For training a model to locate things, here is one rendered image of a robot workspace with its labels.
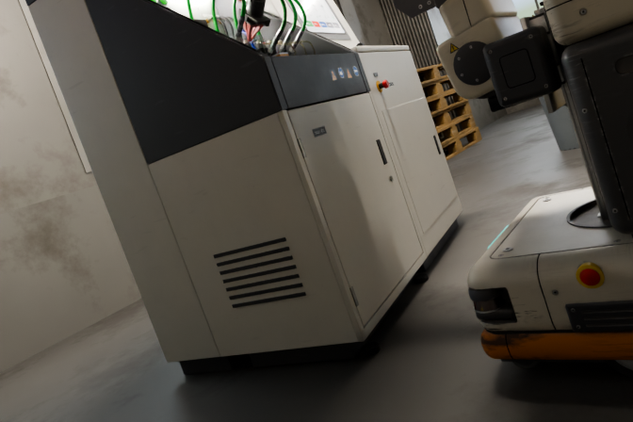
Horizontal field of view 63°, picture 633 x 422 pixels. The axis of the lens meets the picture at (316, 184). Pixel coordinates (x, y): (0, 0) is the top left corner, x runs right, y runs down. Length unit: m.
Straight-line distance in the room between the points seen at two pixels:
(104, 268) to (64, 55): 2.22
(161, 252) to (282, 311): 0.51
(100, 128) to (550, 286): 1.51
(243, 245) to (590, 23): 1.13
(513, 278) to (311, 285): 0.63
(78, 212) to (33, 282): 0.55
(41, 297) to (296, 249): 2.51
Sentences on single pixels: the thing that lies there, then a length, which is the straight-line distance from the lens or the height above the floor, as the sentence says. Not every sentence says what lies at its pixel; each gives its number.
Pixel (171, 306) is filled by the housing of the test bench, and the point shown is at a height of 0.28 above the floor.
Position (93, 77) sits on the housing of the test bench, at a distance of 1.97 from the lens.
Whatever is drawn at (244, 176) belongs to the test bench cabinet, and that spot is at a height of 0.65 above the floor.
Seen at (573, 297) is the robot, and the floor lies 0.20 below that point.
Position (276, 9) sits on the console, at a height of 1.25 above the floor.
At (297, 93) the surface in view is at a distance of 1.59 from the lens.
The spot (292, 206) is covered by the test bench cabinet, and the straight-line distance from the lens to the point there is 1.53.
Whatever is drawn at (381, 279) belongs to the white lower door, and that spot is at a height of 0.17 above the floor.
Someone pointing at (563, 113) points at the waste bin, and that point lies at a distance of 4.08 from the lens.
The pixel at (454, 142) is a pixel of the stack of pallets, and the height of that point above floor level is 0.13.
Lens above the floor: 0.68
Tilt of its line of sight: 5 degrees down
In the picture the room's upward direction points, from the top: 19 degrees counter-clockwise
